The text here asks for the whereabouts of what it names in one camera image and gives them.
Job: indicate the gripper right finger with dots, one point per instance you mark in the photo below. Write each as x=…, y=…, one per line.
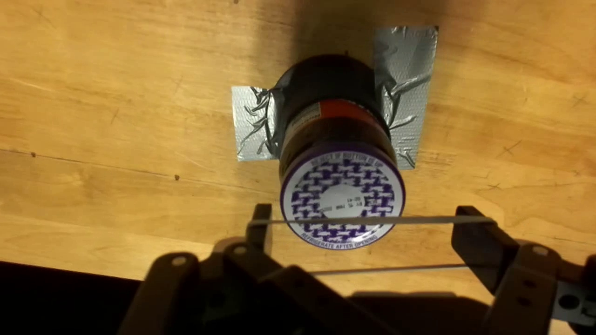
x=521, y=279

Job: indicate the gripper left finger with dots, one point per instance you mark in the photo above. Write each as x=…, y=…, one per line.
x=186, y=298

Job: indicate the thin grey rubber band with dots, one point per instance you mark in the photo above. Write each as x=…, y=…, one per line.
x=419, y=219

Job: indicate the brown jar with purple lid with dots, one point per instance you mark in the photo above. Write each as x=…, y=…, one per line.
x=335, y=139

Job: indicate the strip of grey duct tape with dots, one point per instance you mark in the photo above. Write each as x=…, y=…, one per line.
x=409, y=65
x=249, y=125

